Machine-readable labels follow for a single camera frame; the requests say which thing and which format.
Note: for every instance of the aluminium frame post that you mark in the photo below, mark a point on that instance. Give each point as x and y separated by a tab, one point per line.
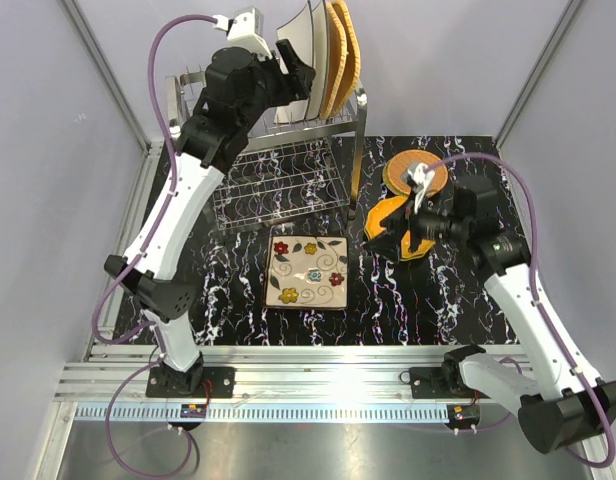
79	23
559	33

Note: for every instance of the woven orange rattan plate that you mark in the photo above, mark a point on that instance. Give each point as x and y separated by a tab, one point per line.
405	158

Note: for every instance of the right aluminium frame post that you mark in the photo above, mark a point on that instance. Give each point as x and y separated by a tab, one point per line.
559	33

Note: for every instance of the left aluminium frame post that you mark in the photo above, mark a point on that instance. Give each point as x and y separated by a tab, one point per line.
79	23

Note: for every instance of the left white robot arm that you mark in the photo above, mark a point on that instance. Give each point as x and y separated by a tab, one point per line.
239	88

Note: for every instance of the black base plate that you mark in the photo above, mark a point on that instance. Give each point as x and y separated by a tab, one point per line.
216	382
437	383

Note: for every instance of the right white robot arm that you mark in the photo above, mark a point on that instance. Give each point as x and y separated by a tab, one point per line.
566	401

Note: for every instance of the black marble pattern mat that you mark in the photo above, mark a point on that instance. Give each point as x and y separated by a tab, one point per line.
433	300

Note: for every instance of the woven yellow basket plate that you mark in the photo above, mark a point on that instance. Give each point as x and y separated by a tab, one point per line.
336	60
352	68

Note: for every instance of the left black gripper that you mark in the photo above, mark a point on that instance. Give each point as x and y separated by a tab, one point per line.
290	86

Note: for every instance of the grey square plate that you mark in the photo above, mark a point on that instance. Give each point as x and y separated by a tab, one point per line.
299	32

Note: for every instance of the orange polka dot plate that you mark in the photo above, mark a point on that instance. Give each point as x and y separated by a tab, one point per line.
385	207

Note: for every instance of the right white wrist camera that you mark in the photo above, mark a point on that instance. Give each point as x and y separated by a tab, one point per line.
418	178

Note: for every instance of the steel two-tier dish rack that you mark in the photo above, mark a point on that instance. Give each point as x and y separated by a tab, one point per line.
293	171

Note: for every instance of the aluminium mounting rail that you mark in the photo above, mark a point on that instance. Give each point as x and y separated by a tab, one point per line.
264	374

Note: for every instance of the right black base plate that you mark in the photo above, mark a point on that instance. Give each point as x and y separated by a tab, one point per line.
437	383

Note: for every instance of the cream square plate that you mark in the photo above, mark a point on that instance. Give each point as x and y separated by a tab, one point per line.
320	60

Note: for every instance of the woven bamboo plate green rim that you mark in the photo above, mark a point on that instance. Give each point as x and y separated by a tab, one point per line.
395	181

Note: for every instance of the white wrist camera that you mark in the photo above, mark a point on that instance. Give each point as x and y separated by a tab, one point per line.
244	30
418	178

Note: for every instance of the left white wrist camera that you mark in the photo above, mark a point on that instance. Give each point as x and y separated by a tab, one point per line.
244	30

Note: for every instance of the floral square plate dark rim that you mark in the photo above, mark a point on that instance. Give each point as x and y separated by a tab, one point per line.
305	307

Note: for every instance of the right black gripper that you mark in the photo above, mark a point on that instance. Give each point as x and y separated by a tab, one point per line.
397	223

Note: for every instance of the small control board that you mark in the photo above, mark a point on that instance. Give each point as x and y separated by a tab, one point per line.
463	416
193	411

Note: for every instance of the left small control board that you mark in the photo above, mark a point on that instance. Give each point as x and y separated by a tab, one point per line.
193	411

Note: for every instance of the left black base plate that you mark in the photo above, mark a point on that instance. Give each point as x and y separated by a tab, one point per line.
216	382

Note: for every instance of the slotted cable duct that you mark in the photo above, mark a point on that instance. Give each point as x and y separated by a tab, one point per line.
268	413

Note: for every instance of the right small control board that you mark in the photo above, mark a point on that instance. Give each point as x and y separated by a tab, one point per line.
463	416

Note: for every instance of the rear woven yellow basket plate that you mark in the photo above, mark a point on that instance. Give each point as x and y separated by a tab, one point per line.
352	68

